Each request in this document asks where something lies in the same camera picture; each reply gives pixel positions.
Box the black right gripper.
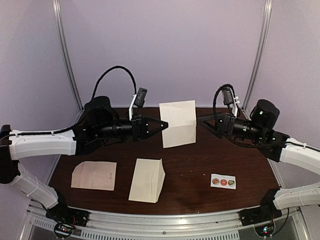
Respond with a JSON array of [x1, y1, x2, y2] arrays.
[[197, 111, 266, 142]]

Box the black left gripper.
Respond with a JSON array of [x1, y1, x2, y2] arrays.
[[96, 115, 169, 144]]

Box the lined paper letter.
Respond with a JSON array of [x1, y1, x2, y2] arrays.
[[159, 100, 197, 149]]

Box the cream paper envelope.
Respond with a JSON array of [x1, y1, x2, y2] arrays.
[[128, 158, 166, 204]]

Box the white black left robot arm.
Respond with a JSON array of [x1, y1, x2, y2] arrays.
[[0, 96, 169, 223]]

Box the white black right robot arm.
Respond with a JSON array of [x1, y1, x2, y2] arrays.
[[197, 99, 320, 221]]

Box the sticker sheet with three seals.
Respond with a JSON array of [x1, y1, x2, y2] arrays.
[[210, 173, 237, 190]]

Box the black braided right camera cable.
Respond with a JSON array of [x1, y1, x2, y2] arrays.
[[212, 84, 233, 118]]

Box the black braided camera cable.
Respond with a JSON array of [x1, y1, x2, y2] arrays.
[[91, 66, 140, 100], [212, 84, 233, 118]]

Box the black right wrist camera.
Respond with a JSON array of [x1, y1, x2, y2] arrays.
[[222, 87, 234, 106]]

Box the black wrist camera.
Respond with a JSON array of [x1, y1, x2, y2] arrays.
[[222, 87, 234, 106], [134, 87, 148, 108]]

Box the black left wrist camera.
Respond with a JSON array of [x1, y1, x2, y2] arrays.
[[134, 87, 148, 108]]

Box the black braided left camera cable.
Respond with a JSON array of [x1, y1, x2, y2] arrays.
[[91, 66, 140, 100]]

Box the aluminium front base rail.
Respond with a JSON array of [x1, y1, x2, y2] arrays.
[[18, 201, 310, 240]]

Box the right aluminium corner post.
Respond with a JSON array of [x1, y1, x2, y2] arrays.
[[242, 0, 272, 110]]

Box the aluminium corner post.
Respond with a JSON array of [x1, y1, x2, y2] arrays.
[[242, 0, 272, 110], [52, 0, 83, 112]]

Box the left aluminium corner post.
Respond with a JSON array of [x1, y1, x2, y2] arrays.
[[52, 0, 83, 112]]

